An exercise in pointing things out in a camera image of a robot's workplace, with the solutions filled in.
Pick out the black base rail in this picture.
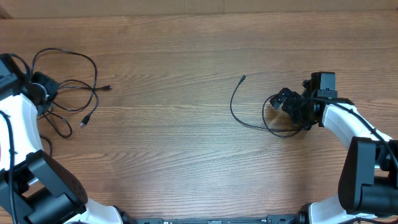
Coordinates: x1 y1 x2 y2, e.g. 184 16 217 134
132 214 307 224

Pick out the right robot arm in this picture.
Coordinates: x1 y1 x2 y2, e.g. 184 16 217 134
269 72 397 223

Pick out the black USB cable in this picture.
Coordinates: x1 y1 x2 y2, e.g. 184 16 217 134
229 74 304 139

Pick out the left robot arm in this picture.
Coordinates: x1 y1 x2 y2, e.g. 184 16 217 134
1 54 133 223

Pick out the separated black cable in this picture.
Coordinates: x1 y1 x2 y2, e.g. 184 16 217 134
37 79 113 139
30 47 99 156

